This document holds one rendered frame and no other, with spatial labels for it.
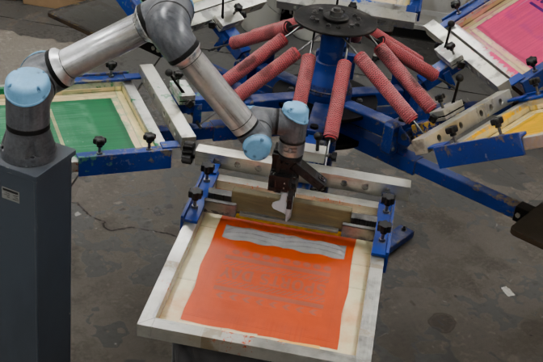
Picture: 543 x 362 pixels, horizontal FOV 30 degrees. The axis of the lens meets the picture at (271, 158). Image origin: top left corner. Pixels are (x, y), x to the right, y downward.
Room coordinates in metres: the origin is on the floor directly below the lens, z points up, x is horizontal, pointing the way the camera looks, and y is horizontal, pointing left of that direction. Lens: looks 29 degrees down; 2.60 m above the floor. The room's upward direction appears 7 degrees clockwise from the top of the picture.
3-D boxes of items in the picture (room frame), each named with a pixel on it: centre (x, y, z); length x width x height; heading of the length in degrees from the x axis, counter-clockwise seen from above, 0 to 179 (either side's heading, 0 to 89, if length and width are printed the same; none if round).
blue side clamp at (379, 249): (2.54, -0.35, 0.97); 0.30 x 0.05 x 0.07; 174
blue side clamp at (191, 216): (2.60, 0.20, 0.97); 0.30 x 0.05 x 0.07; 174
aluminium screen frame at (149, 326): (2.33, -0.05, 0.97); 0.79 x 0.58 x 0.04; 174
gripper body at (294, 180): (2.55, -0.05, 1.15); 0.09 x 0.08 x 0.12; 84
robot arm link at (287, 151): (2.54, -0.05, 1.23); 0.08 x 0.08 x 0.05
